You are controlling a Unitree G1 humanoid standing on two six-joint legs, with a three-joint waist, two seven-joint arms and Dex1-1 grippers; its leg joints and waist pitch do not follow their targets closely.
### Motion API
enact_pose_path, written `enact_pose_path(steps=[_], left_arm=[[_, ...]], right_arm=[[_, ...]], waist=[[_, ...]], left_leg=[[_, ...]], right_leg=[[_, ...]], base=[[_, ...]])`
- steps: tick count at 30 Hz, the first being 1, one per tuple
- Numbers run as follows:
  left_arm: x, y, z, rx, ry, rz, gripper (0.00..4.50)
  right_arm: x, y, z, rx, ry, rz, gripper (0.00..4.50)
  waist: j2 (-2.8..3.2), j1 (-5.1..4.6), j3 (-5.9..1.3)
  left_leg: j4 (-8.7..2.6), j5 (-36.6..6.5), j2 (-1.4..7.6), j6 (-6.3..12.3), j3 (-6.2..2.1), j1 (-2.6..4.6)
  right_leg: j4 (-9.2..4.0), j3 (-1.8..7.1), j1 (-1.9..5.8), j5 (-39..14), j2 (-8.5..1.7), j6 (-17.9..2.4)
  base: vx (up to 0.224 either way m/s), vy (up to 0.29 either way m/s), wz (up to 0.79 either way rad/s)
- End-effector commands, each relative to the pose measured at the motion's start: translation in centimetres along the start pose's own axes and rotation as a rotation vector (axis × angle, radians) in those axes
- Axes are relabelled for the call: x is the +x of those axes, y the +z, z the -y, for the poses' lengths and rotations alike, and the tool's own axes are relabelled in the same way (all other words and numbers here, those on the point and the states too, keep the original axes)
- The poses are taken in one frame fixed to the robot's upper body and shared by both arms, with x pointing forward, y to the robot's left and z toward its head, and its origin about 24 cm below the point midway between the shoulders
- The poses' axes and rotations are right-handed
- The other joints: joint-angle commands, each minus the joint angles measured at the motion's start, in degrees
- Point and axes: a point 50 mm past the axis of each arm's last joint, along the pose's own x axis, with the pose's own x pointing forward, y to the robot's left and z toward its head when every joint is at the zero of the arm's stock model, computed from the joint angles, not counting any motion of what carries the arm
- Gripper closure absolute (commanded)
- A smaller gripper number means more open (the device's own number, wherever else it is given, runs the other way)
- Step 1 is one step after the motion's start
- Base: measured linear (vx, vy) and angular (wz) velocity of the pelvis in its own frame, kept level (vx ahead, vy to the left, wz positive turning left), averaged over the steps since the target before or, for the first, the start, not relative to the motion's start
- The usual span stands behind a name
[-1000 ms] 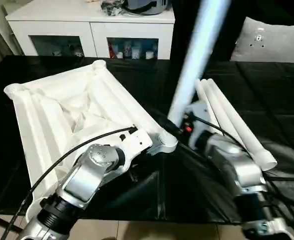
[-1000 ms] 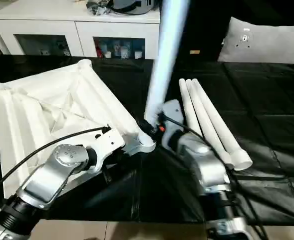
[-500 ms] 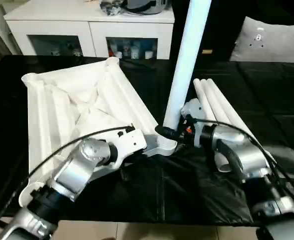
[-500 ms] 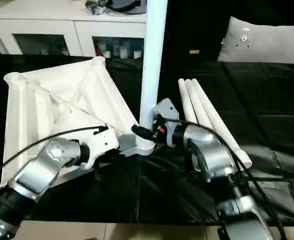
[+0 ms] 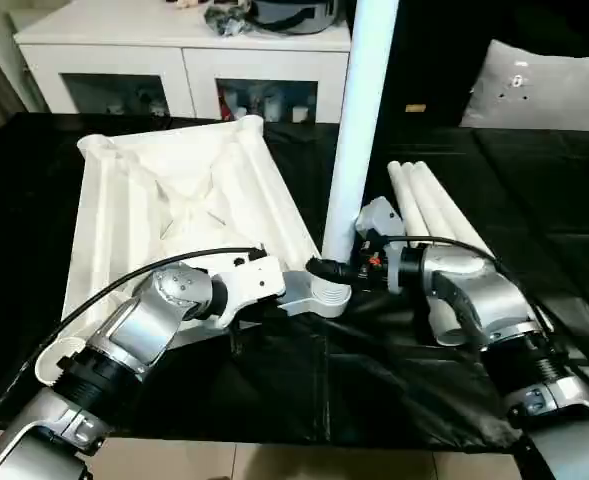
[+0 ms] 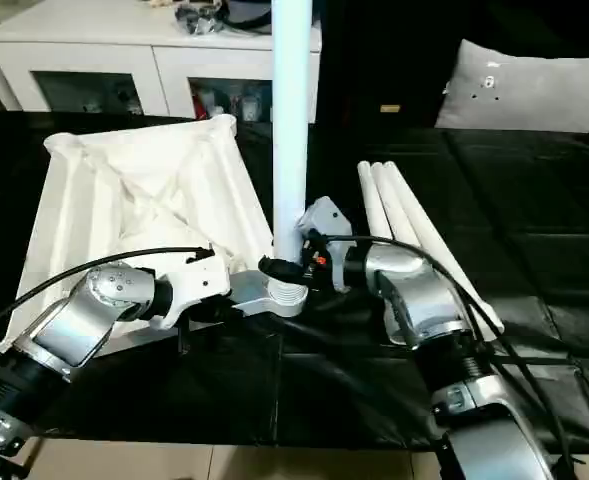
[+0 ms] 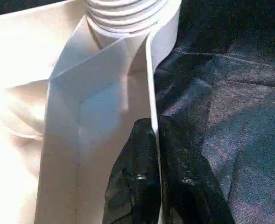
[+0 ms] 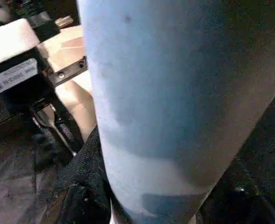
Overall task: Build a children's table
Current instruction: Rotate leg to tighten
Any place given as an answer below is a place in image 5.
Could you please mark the black cabinet with yellow label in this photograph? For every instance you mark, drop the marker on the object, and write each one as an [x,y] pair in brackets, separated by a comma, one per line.
[424,60]

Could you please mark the white glass-door cabinet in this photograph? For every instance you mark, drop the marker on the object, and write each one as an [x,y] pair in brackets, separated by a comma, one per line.
[174,60]

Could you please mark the white plastic table leg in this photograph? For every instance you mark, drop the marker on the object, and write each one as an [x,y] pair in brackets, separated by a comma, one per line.
[449,205]
[359,120]
[402,195]
[424,200]

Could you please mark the white plastic table top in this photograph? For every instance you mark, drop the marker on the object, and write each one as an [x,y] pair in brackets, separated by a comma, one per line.
[174,200]

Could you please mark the black table mat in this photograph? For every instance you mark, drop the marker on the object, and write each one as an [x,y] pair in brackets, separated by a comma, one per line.
[534,200]

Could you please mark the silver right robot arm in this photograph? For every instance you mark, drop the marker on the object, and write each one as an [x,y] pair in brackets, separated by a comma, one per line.
[474,300]

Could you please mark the grey cushion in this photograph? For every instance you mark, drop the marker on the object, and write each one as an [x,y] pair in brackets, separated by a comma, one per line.
[544,85]

